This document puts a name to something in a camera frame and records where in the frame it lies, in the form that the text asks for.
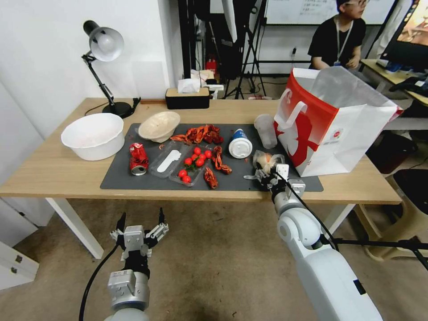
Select wooden side table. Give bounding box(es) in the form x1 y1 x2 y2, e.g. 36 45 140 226
359 59 428 104

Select beige plastic stool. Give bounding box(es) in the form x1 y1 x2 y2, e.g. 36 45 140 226
354 169 428 262

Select black tripod leg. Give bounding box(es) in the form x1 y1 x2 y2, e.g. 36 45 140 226
333 236 428 265

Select black monitor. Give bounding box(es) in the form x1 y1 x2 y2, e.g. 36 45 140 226
380 0 428 70

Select white plastic spoon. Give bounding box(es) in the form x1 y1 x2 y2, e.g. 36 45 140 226
156 149 182 174

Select person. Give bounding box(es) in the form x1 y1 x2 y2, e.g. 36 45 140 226
307 0 368 71

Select whiteboard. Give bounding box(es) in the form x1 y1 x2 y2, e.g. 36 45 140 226
265 0 398 26

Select clear disposable takeout box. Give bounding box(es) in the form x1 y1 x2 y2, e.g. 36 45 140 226
148 140 215 188

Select crushed red soda can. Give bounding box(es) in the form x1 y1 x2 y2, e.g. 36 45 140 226
129 143 149 177

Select black bag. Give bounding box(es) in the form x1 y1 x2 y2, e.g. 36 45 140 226
366 129 419 175

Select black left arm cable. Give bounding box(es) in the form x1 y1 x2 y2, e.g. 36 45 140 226
78 246 123 321

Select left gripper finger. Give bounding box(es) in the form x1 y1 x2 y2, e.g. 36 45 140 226
110 212 127 240
145 207 170 247

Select food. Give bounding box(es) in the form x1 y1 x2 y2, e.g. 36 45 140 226
252 150 285 175

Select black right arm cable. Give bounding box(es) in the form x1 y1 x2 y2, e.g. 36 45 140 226
270 165 340 252

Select beige paper bowl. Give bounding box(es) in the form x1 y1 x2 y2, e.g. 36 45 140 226
138 111 181 144

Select blue white paper cup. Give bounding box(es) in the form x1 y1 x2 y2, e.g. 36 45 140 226
228 128 253 159

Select white table leg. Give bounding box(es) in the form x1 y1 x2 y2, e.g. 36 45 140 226
45 198 105 260
329 204 356 235

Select clear plastic cup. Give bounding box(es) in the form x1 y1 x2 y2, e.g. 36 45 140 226
254 113 279 149

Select white cabinet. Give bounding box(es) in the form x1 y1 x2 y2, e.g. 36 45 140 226
0 196 57 292

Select red white delivery bag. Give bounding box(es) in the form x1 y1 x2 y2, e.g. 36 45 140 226
273 66 404 178

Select black tripod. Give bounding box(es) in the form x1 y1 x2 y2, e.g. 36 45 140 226
222 0 268 100

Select large white plastic bowl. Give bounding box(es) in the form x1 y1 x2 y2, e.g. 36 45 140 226
60 113 125 161

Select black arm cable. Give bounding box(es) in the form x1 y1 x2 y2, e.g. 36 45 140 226
78 246 123 321
270 165 340 252

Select black tissue box wooden lid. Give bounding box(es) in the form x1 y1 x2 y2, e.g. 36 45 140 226
165 87 211 110

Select white tissue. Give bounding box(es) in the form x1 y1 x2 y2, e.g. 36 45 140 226
177 78 202 95

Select dark grey table mat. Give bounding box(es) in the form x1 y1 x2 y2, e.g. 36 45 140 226
100 123 324 192

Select black desk lamp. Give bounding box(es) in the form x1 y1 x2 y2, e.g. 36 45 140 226
81 20 142 119

